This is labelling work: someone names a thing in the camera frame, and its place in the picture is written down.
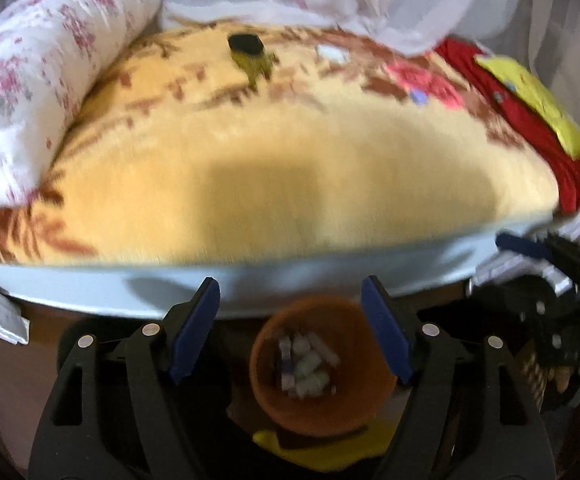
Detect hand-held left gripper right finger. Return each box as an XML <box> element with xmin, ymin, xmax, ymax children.
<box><xmin>361</xmin><ymin>275</ymin><xmax>556</xmax><ymax>480</ymax></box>

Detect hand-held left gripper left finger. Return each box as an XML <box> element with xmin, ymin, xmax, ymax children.
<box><xmin>29</xmin><ymin>276</ymin><xmax>221</xmax><ymax>480</ymax></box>

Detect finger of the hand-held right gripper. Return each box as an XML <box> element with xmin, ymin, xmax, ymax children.
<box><xmin>495</xmin><ymin>232</ymin><xmax>571</xmax><ymax>265</ymax></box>

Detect white scraps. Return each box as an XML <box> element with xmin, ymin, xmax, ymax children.
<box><xmin>310</xmin><ymin>332</ymin><xmax>341</xmax><ymax>367</ymax></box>

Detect small white carton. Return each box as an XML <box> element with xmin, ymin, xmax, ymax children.
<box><xmin>278</xmin><ymin>339</ymin><xmax>297</xmax><ymax>392</ymax></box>

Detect orange plastic bin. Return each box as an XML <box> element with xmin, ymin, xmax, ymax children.
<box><xmin>249</xmin><ymin>296</ymin><xmax>400</xmax><ymax>437</ymax></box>

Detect person's right hand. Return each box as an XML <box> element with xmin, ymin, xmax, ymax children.
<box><xmin>552</xmin><ymin>365</ymin><xmax>580</xmax><ymax>396</ymax></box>

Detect red fleece blanket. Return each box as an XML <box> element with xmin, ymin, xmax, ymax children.
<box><xmin>432</xmin><ymin>37</ymin><xmax>580</xmax><ymax>211</ymax></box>

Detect small yellow pillow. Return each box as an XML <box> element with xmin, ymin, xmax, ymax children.
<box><xmin>474</xmin><ymin>55</ymin><xmax>580</xmax><ymax>161</ymax></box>

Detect yellow floral blanket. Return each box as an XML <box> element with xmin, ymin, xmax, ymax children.
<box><xmin>0</xmin><ymin>22</ymin><xmax>561</xmax><ymax>267</ymax></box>

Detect yellow-green toy figure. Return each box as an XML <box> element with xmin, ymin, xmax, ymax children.
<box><xmin>235</xmin><ymin>52</ymin><xmax>277</xmax><ymax>86</ymax></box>

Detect black round object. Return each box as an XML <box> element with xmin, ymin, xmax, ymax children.
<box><xmin>227</xmin><ymin>33</ymin><xmax>263</xmax><ymax>56</ymax></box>

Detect floral white pillow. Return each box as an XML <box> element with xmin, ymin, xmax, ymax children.
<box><xmin>0</xmin><ymin>0</ymin><xmax>165</xmax><ymax>228</ymax></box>

